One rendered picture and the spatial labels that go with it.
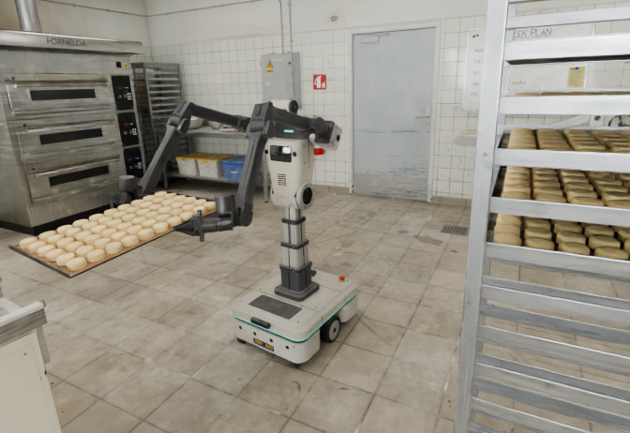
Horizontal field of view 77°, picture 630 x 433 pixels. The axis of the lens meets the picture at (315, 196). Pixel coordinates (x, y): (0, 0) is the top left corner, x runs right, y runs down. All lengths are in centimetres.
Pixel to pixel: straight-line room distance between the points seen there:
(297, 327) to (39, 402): 117
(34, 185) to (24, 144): 41
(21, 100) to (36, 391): 379
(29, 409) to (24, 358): 15
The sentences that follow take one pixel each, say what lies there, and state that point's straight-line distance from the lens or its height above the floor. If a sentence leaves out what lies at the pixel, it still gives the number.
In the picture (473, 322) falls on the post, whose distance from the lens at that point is 88.
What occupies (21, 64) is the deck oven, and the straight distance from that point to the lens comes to 499.
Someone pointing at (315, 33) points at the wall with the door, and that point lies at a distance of 546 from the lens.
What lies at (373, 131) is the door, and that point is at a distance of 518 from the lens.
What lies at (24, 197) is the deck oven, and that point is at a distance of 498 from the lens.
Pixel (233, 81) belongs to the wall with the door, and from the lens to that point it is 615.
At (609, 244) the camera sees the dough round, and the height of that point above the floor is 115.
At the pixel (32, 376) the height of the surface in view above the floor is 72.
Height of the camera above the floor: 146
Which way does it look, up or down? 16 degrees down
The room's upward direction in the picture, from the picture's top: 2 degrees counter-clockwise
